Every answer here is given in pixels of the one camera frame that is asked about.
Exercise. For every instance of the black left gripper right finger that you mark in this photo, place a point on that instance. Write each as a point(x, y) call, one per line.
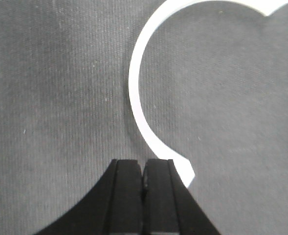
point(169, 208)

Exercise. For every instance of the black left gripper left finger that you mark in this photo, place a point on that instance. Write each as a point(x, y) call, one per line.
point(112, 207)

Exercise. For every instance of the white curved PVC pipe clamp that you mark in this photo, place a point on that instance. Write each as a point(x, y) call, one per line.
point(183, 166)

